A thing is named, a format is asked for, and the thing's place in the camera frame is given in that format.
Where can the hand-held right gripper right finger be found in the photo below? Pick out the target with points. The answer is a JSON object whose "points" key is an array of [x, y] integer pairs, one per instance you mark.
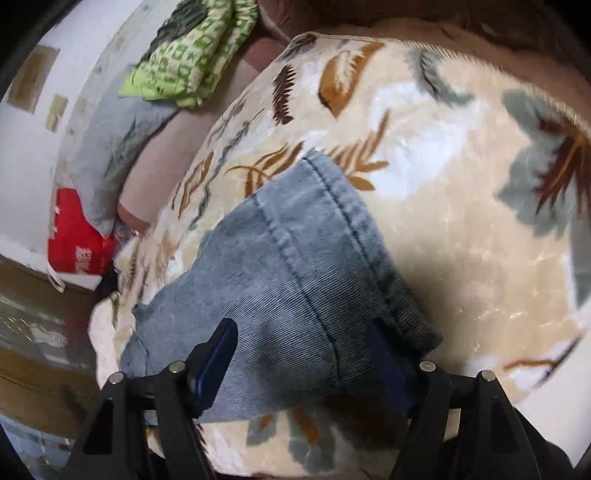
{"points": [[387, 364]]}

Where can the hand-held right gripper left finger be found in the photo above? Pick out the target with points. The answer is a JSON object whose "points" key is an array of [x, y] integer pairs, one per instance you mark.
{"points": [[216, 357]]}

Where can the blue denim pants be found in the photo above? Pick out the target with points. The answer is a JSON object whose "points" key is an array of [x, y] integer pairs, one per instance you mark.
{"points": [[286, 286]]}

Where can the leaf printed cream blanket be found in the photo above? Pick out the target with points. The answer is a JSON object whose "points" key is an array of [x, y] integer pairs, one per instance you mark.
{"points": [[461, 230]]}

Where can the red bag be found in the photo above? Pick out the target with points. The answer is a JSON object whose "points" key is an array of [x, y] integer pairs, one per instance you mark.
{"points": [[74, 235]]}

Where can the pink bed sheet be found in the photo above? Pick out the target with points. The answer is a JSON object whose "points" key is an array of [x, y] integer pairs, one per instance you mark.
{"points": [[161, 161]]}

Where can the grey pillow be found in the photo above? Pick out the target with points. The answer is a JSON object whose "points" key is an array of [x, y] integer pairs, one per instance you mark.
{"points": [[106, 157]]}

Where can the green patterned cloth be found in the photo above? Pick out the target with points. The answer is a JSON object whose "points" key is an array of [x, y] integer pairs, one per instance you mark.
{"points": [[184, 64]]}

